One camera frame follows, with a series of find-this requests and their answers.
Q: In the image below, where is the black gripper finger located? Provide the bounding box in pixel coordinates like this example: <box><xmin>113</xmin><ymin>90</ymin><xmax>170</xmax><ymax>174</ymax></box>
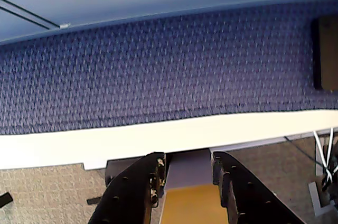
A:
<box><xmin>212</xmin><ymin>151</ymin><xmax>307</xmax><ymax>224</ymax></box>
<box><xmin>88</xmin><ymin>151</ymin><xmax>167</xmax><ymax>224</ymax></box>

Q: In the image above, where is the black floor strip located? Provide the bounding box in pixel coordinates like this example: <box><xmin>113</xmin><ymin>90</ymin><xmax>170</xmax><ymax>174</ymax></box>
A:
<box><xmin>0</xmin><ymin>192</ymin><xmax>13</xmax><ymax>209</ymax></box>
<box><xmin>86</xmin><ymin>197</ymin><xmax>103</xmax><ymax>206</ymax></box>

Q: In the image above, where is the brown wooden board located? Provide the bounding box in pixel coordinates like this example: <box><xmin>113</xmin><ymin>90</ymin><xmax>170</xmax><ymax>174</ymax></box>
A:
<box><xmin>312</xmin><ymin>15</ymin><xmax>338</xmax><ymax>91</ymax></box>

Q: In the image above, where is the dark under-desk bracket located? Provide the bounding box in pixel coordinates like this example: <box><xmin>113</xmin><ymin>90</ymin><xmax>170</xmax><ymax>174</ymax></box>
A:
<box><xmin>105</xmin><ymin>155</ymin><xmax>145</xmax><ymax>185</ymax></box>

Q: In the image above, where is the white metal floor bracket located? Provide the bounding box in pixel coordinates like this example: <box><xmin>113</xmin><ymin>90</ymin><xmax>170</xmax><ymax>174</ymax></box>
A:
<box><xmin>308</xmin><ymin>181</ymin><xmax>337</xmax><ymax>216</ymax></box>

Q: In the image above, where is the white cable bundle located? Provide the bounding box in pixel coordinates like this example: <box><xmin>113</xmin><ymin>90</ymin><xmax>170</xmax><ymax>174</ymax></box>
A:
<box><xmin>313</xmin><ymin>126</ymin><xmax>336</xmax><ymax>193</ymax></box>

